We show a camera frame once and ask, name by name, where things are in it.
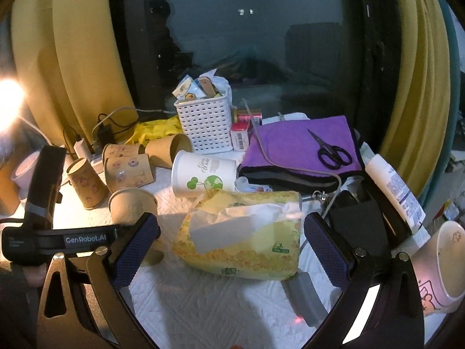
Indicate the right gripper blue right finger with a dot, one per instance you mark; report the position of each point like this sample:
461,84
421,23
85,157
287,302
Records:
331,250

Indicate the patterned cup lying front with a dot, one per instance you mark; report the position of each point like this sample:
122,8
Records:
128,172

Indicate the small pink white box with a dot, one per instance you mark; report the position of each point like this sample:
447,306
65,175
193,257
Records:
240,136

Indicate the white lotion tube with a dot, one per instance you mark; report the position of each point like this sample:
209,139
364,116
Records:
397,192

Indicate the white paper cup green print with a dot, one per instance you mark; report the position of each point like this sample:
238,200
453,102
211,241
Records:
193,174

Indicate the yellow left curtain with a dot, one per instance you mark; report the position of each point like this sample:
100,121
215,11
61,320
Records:
68,64

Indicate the yellow right curtain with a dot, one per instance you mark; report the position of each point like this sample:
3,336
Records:
413,141

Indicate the patterned cup lying back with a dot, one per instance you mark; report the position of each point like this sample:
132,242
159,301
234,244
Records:
112,151

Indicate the white perforated basket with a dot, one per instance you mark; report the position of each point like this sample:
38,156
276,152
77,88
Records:
207,123

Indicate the yellow curtain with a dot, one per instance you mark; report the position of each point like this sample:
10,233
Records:
413,141
68,64

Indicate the white desk lamp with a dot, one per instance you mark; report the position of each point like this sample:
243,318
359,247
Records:
11,102

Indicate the yellow tissue pack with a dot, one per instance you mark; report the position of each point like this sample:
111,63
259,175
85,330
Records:
250,235

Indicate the black scissors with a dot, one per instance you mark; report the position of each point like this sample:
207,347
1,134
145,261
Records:
331,156

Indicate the plain brown paper cup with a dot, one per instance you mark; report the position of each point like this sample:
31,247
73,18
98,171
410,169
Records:
127,205

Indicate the white power strip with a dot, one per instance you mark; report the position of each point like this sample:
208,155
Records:
96,161

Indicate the patterned cup lying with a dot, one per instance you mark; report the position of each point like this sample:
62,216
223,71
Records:
112,151
128,172

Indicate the patterned cup standing inverted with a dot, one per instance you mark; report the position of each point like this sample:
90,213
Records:
87,184

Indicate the white ceramic cartoon mug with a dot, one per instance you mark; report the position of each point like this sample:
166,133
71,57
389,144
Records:
439,269

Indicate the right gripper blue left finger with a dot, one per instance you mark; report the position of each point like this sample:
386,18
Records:
128,252

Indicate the black power adapter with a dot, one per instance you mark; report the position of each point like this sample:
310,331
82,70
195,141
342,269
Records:
105,135

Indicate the white charger plug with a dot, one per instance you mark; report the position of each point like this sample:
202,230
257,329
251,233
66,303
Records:
82,150

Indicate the brown cup lying back right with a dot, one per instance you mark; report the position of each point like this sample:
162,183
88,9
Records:
162,152

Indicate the purple folded cloth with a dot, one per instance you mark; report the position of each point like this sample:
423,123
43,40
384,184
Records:
283,155

